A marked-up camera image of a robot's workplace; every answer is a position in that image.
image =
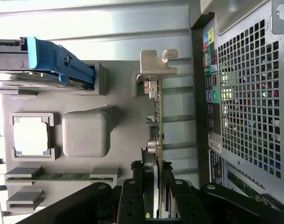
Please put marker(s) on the grey printed parts rack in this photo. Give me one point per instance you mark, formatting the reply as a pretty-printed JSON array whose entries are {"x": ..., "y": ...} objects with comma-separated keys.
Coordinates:
[{"x": 123, "y": 121}]

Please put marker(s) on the green RAM stick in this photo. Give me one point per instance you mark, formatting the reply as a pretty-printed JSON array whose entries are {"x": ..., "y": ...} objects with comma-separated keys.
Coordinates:
[{"x": 62, "y": 176}]

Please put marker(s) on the open black PC case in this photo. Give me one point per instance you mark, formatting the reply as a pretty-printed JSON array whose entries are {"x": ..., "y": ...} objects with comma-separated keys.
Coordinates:
[{"x": 249, "y": 93}]

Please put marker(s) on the hard disk with blue rails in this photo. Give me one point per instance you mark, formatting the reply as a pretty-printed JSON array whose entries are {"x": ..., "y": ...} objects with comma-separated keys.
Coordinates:
[{"x": 46, "y": 58}]

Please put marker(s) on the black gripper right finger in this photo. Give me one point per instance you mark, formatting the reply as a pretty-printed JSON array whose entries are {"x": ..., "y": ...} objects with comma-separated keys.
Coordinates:
[{"x": 190, "y": 205}]

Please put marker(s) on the silver CPU chip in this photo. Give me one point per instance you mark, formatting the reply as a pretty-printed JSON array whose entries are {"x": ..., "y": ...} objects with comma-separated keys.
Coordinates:
[{"x": 31, "y": 137}]

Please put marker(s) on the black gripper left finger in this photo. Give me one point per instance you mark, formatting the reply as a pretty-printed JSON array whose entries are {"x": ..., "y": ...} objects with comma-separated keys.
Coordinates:
[{"x": 132, "y": 203}]

